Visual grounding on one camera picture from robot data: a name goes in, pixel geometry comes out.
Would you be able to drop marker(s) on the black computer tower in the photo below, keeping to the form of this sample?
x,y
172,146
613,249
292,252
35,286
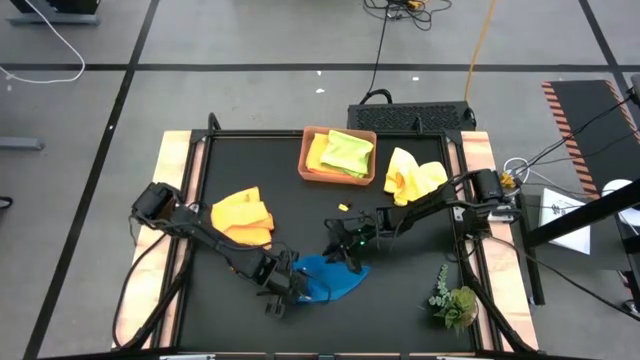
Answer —
x,y
410,117

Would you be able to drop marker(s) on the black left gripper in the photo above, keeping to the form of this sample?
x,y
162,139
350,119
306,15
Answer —
x,y
277,272

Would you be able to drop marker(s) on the blue microfiber towel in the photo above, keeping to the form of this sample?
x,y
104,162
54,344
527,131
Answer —
x,y
330,280

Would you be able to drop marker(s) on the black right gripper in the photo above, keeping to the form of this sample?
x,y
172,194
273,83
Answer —
x,y
355,232

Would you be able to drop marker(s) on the yellow microfiber towel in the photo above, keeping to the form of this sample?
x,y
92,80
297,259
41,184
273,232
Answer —
x,y
410,177

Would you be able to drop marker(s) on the small artificial green plant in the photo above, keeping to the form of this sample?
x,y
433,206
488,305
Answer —
x,y
457,305

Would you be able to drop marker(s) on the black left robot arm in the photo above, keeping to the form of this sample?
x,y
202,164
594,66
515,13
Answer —
x,y
210,235

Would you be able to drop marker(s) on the green microfiber towel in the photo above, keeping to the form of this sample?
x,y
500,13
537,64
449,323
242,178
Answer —
x,y
347,152

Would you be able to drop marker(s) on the orange microfiber towel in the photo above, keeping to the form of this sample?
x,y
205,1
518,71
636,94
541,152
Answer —
x,y
314,155
240,215

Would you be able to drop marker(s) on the white paper sheet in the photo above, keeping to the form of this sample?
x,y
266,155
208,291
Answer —
x,y
570,235

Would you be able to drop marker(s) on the black table frame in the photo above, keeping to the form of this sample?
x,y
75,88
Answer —
x,y
250,134

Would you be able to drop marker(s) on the gray desk foot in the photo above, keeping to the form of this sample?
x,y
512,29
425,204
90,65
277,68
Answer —
x,y
50,20
20,144

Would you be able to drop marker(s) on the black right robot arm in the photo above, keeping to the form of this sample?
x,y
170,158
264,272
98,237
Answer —
x,y
430,205

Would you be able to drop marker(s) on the black frame strut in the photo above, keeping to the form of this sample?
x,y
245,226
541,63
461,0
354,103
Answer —
x,y
492,310
160,305

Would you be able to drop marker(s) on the black metal beam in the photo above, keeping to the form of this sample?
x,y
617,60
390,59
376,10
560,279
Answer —
x,y
580,216

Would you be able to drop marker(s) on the white round object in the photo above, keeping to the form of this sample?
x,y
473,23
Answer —
x,y
615,184

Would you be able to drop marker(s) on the black hazard striped mat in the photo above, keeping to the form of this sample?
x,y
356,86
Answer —
x,y
585,115

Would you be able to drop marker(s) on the small yellow block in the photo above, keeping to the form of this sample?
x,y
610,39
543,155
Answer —
x,y
343,207

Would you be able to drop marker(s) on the orange translucent plastic bin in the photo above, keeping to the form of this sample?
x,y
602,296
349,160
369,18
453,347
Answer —
x,y
335,180

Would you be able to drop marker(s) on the wooden table side board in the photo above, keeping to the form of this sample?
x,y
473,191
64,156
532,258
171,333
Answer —
x,y
477,150
170,160

